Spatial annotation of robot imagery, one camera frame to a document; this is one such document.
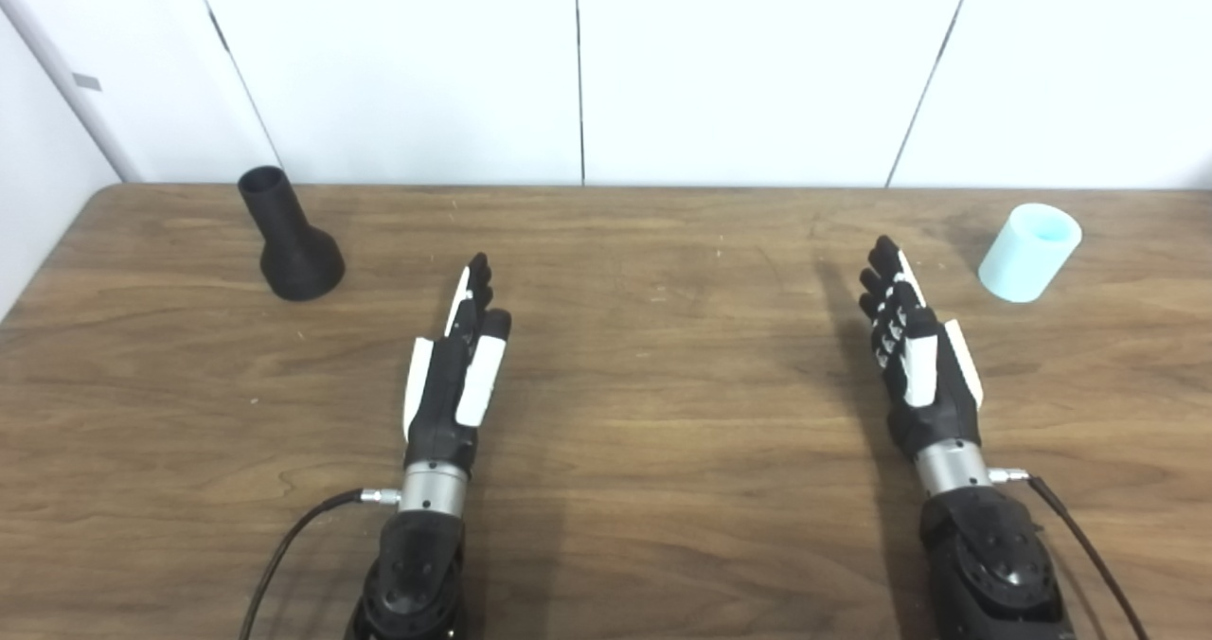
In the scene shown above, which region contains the black flared nozzle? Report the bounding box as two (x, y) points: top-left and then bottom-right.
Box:
(237, 166), (346, 302)

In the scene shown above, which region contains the light-blue hose piece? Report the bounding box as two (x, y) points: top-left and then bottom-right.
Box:
(977, 203), (1083, 304)

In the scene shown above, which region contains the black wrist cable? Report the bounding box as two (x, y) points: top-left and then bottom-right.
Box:
(239, 489), (403, 640)
(988, 468), (1149, 640)

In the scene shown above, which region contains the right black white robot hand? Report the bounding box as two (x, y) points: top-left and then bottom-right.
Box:
(858, 235), (986, 461)

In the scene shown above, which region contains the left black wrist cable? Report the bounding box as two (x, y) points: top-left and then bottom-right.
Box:
(239, 489), (403, 640)

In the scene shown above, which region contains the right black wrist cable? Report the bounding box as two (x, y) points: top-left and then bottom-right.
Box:
(988, 468), (1149, 640)

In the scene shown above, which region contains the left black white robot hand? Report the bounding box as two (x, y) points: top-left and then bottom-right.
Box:
(402, 252), (513, 475)

